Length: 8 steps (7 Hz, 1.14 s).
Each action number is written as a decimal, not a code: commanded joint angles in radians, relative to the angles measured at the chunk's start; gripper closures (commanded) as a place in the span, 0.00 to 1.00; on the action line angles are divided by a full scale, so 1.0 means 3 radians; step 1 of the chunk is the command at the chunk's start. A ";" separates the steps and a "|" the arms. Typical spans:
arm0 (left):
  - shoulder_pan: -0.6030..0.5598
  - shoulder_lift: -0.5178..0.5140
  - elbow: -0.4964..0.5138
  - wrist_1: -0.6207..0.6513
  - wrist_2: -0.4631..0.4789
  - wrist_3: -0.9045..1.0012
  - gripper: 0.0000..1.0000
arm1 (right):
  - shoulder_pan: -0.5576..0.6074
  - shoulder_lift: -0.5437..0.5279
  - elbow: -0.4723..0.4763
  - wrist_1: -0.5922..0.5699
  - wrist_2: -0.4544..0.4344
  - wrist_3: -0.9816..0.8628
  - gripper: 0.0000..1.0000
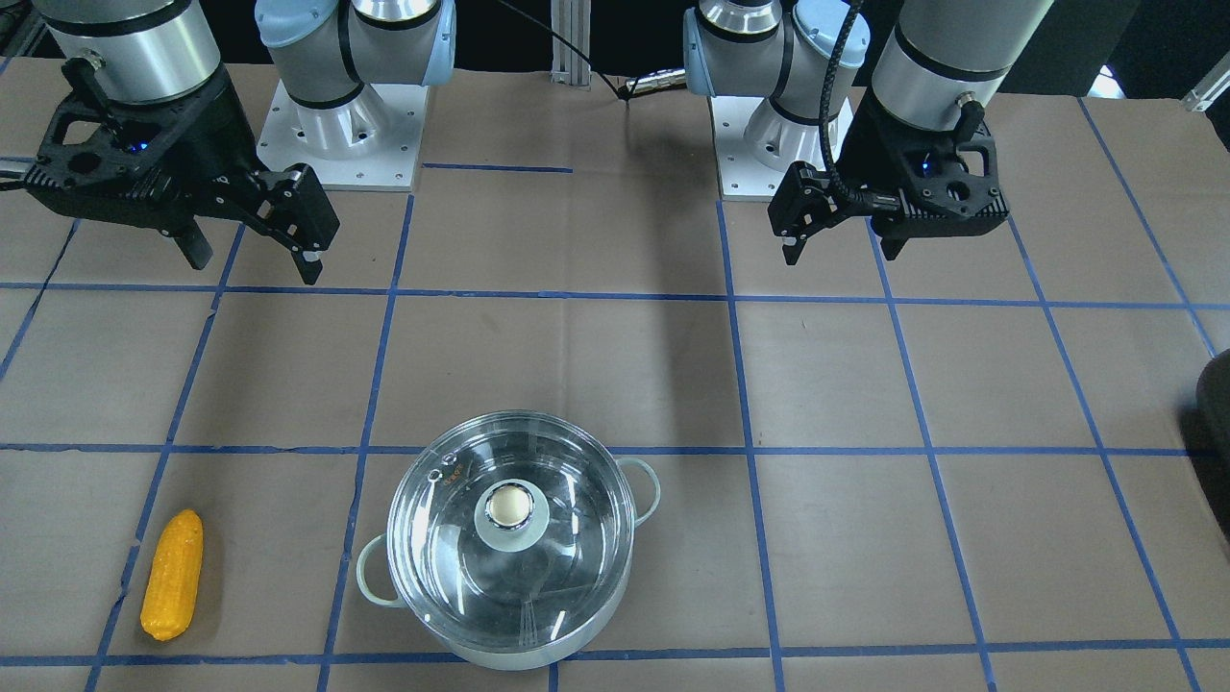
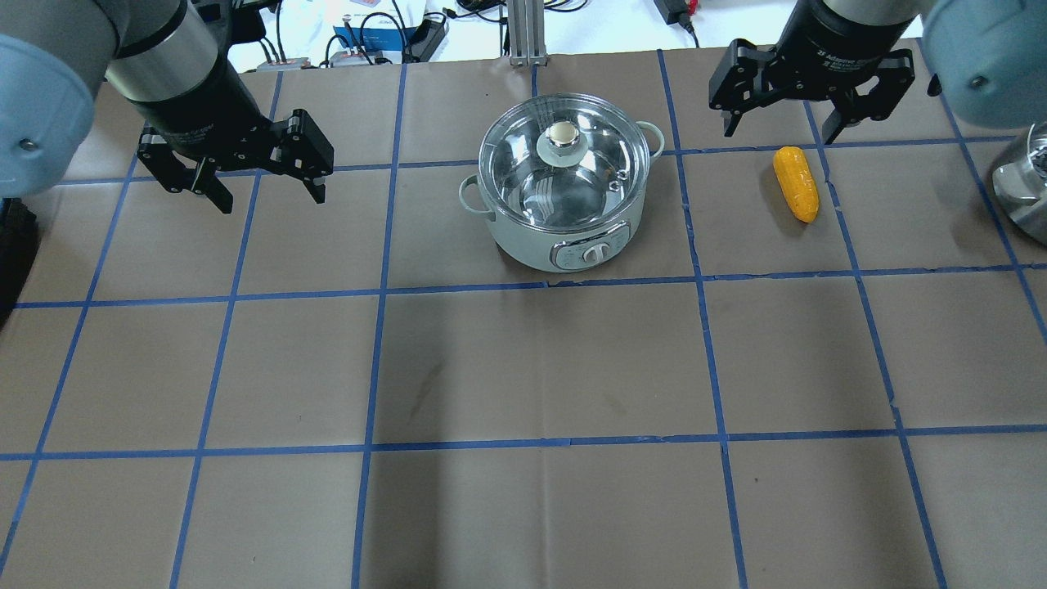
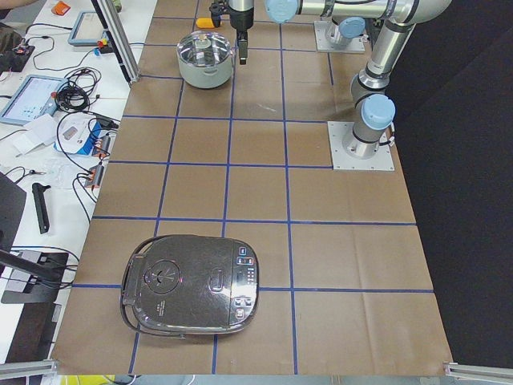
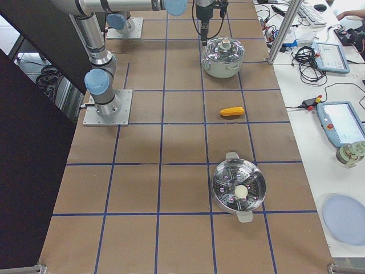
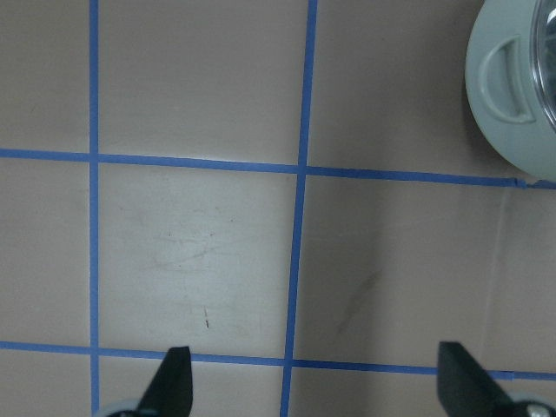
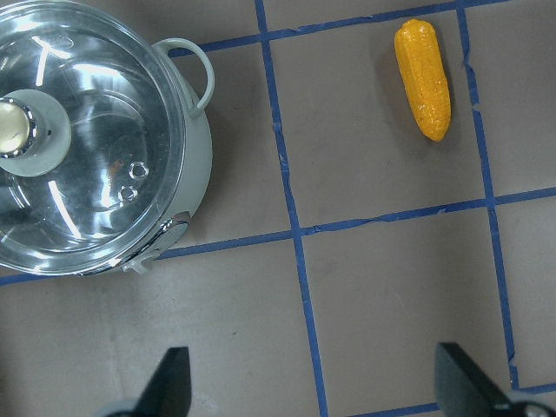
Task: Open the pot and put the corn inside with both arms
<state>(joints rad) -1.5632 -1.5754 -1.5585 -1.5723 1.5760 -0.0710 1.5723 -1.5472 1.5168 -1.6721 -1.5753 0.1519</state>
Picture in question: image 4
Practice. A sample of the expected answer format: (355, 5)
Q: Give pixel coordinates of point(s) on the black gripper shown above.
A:
(204, 12)

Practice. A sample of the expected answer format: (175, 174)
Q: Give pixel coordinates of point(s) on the glass pot lid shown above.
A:
(224, 50)

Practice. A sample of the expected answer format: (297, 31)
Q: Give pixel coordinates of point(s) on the white cooking pot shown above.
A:
(220, 70)

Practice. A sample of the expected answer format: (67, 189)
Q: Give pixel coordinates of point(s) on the yellow corn cob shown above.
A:
(232, 111)

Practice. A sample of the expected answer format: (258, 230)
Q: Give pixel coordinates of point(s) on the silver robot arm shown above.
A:
(99, 79)
(121, 22)

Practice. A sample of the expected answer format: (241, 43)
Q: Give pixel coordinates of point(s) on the steel steamer pot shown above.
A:
(227, 175)

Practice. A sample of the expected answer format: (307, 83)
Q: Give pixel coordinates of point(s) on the person hand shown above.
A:
(353, 13)

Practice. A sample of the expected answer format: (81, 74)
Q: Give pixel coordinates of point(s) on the white keyboard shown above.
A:
(314, 19)

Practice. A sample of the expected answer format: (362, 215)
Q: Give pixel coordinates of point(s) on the black computer mouse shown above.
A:
(320, 7)

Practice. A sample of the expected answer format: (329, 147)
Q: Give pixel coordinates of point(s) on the far blue teach pendant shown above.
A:
(330, 58)

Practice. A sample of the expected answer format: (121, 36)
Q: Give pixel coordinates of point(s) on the blue teach pendant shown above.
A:
(340, 123)
(330, 58)

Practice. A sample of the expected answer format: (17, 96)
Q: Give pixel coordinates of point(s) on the black power adapter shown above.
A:
(308, 104)

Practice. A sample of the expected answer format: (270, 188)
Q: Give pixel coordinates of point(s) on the white round bun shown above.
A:
(241, 191)

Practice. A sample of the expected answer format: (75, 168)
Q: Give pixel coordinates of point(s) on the near blue teach pendant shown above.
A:
(340, 123)

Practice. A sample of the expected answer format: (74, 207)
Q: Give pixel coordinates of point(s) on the glass jar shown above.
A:
(350, 154)

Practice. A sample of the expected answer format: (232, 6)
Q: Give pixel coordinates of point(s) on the blue round plate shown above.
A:
(344, 217)

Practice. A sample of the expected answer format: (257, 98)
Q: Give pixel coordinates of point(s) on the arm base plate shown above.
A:
(115, 113)
(135, 34)

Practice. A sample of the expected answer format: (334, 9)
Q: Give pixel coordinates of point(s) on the aluminium frame post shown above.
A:
(284, 28)

